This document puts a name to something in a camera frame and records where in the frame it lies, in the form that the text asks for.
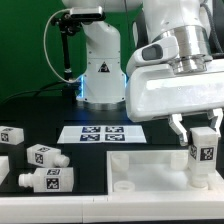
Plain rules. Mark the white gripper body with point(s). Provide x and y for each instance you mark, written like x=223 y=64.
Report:
x=155 y=92

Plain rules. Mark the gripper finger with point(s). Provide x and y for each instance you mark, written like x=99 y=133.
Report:
x=175 y=123
x=216 y=117

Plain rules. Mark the white square table top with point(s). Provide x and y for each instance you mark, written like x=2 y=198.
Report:
x=148 y=171

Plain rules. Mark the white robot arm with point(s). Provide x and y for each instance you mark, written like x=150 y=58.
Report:
x=191 y=22

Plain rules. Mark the white fiducial marker sheet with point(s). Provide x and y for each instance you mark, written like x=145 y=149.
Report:
x=102 y=134

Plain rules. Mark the white U-shaped obstacle fence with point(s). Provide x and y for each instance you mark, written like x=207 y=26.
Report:
x=199 y=204

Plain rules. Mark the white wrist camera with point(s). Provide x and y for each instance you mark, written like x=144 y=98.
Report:
x=155 y=53

